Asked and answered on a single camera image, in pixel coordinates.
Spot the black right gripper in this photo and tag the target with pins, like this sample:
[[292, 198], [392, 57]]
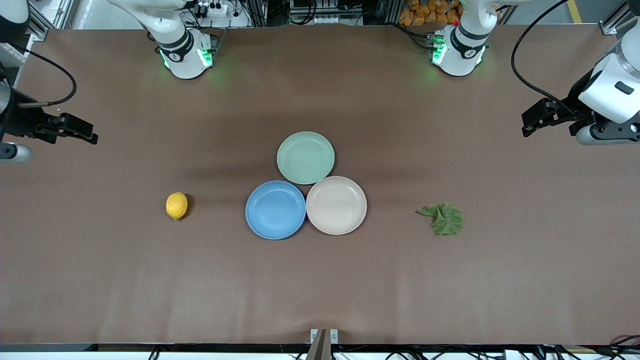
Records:
[[20, 122]]

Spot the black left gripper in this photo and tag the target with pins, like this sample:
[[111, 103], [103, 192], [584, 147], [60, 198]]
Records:
[[576, 104]]

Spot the yellow lemon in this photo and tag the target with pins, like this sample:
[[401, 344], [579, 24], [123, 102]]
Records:
[[176, 205]]

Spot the green lettuce leaf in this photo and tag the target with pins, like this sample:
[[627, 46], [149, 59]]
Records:
[[445, 220]]

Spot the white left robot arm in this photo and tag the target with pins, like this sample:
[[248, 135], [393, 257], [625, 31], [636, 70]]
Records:
[[462, 45]]

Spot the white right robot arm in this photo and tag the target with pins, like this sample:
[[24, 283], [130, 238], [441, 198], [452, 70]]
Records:
[[182, 47]]

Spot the bag of oranges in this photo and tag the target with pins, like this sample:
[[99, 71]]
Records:
[[425, 12]]

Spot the white power strip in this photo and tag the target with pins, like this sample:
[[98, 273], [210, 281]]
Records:
[[212, 9]]

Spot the blue plate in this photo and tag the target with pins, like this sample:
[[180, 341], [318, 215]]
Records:
[[275, 210]]

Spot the beige plate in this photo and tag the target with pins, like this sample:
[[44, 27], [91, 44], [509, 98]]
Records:
[[336, 205]]

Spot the green plate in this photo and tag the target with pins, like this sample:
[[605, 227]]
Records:
[[305, 157]]

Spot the aluminium frame profile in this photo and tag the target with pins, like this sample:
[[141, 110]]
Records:
[[50, 17], [617, 20]]

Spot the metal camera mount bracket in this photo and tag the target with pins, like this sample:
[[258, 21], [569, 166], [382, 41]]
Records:
[[323, 342]]

